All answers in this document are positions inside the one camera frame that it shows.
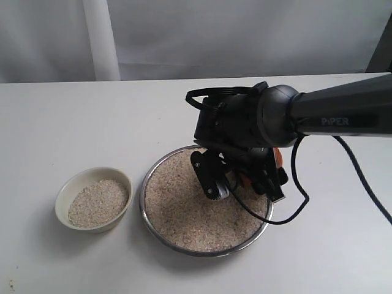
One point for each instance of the rice in steel pan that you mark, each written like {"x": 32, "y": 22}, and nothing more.
{"x": 190, "y": 220}

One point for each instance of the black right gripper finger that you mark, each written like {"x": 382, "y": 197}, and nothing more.
{"x": 276, "y": 176}
{"x": 252, "y": 164}

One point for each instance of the steel rice pan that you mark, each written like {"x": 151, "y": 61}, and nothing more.
{"x": 147, "y": 183}

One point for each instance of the rice in cream bowl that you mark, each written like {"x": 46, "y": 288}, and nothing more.
{"x": 98, "y": 203}

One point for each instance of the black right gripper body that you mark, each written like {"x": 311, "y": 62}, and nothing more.
{"x": 237, "y": 125}

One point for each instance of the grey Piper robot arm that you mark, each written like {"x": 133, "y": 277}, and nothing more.
{"x": 361, "y": 108}

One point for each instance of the white backdrop curtain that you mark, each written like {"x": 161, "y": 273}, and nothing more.
{"x": 53, "y": 41}

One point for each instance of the dark post at right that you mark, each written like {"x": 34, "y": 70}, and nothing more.
{"x": 381, "y": 58}

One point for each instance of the cream ceramic bowl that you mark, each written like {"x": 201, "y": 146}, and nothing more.
{"x": 73, "y": 186}

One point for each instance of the brown wooden cup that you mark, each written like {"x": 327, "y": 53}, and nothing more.
{"x": 245, "y": 182}

